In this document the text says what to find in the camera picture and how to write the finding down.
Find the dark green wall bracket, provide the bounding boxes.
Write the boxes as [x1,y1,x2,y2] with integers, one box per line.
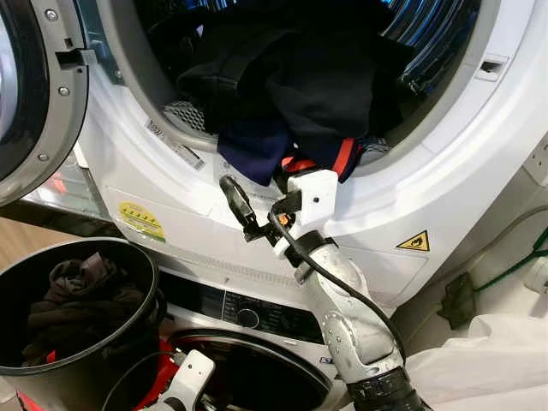
[438,271,477,331]

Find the black round laundry bucket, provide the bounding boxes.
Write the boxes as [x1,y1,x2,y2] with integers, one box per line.
[0,237,165,411]

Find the navy shirt with red stripe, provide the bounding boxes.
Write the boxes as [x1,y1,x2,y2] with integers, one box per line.
[217,115,361,186]

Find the grey power cable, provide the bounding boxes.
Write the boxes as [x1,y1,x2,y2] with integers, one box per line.
[478,205,548,259]

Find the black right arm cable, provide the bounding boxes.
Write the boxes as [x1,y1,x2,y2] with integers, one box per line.
[269,209,408,362]

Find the yellow triangle warning sticker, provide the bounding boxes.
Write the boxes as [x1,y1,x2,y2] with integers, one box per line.
[395,229,432,253]

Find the white wall socket plate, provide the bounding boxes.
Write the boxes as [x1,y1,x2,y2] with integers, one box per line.
[526,140,548,186]

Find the black washer control knob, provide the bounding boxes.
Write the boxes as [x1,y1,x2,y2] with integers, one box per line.
[235,306,261,331]

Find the white tumble dryer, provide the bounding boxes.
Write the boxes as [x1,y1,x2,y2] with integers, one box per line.
[72,0,548,325]

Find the silver round dryer door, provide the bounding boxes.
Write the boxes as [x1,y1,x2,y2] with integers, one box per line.
[0,0,92,207]

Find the white cloth bag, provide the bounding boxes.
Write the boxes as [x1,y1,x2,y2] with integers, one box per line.
[401,312,548,411]

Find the dark round washer door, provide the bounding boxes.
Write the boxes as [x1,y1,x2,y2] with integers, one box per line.
[166,329,341,411]

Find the white power plug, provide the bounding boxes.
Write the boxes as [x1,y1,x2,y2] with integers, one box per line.
[523,256,548,293]

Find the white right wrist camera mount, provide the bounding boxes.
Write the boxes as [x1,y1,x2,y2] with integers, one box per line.
[286,168,340,241]

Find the dark brown crumpled clothes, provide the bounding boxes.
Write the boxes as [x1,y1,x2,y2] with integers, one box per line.
[21,253,131,366]

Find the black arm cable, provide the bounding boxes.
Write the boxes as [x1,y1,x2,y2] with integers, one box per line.
[100,350,174,411]
[269,209,408,362]

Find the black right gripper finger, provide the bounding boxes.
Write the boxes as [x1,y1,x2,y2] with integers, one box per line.
[219,174,263,243]

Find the yellow energy label sticker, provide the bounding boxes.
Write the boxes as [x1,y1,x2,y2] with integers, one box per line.
[116,201,167,244]

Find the white washing machine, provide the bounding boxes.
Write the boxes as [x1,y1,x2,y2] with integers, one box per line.
[158,269,405,411]

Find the red plastic stool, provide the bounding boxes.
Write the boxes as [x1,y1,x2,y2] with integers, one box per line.
[15,337,187,411]

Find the thin green cable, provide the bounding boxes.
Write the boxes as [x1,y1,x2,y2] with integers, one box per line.
[474,229,548,293]

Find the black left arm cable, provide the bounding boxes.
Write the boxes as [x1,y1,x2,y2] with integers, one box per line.
[100,350,174,411]

